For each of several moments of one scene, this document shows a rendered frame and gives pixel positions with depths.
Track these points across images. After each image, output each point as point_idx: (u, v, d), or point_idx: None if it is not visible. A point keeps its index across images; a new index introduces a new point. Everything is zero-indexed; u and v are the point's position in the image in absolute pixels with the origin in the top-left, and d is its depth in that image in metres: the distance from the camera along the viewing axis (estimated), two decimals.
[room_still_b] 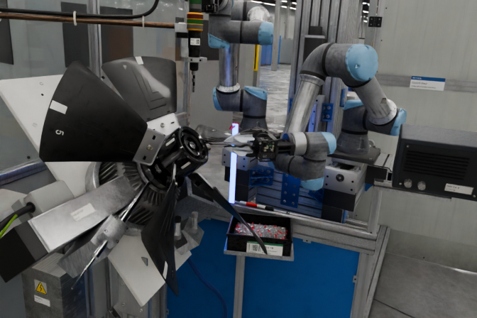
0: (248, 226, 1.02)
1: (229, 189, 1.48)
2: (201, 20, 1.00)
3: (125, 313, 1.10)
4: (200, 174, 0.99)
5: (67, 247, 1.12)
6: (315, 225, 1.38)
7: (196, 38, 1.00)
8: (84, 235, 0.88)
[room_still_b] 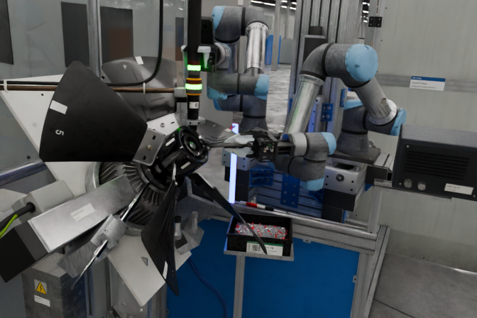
0: (248, 226, 1.02)
1: (229, 189, 1.48)
2: (199, 85, 1.04)
3: (125, 313, 1.10)
4: (200, 174, 0.99)
5: (67, 247, 1.12)
6: (315, 225, 1.38)
7: (194, 102, 1.05)
8: (84, 235, 0.88)
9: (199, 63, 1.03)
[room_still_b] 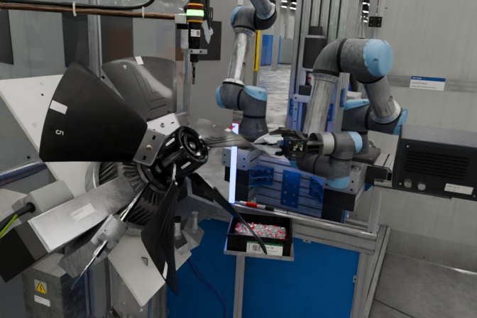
0: (248, 226, 1.02)
1: (229, 189, 1.48)
2: (201, 11, 0.99)
3: (125, 313, 1.10)
4: (200, 174, 0.99)
5: (67, 247, 1.12)
6: (315, 225, 1.38)
7: (196, 30, 1.00)
8: (84, 235, 0.88)
9: None
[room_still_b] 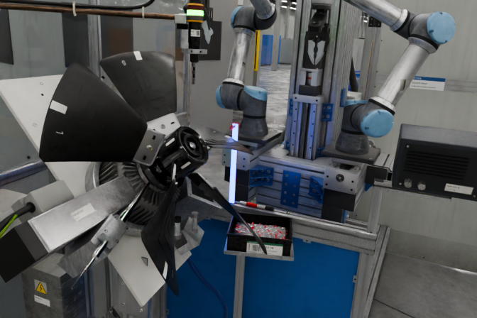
0: (162, 224, 0.77)
1: (229, 189, 1.48)
2: (201, 11, 0.99)
3: (125, 313, 1.10)
4: (174, 165, 0.93)
5: (67, 247, 1.12)
6: (315, 225, 1.38)
7: (196, 30, 1.00)
8: (84, 235, 0.88)
9: None
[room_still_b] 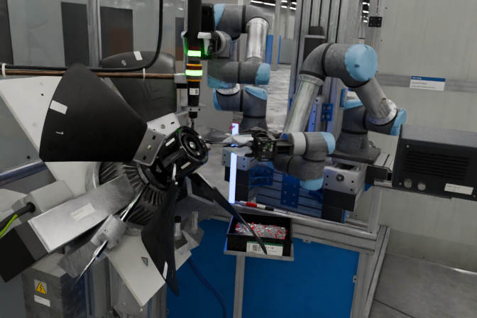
0: (162, 224, 0.77)
1: (229, 189, 1.48)
2: (200, 71, 1.03)
3: (125, 313, 1.10)
4: (174, 165, 0.93)
5: (67, 247, 1.12)
6: (315, 225, 1.38)
7: (195, 89, 1.04)
8: (84, 235, 0.88)
9: (199, 49, 1.02)
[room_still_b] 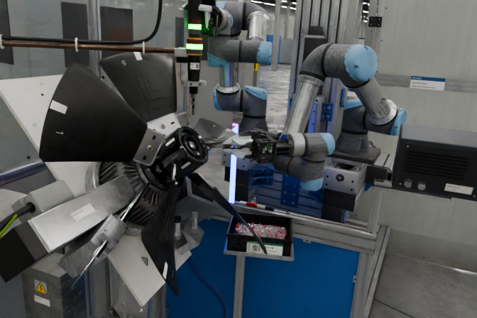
0: (162, 224, 0.77)
1: (229, 189, 1.48)
2: (201, 45, 1.01)
3: (125, 313, 1.10)
4: (174, 165, 0.93)
5: (67, 247, 1.12)
6: (315, 225, 1.38)
7: (195, 63, 1.02)
8: (84, 235, 0.88)
9: (200, 22, 1.00)
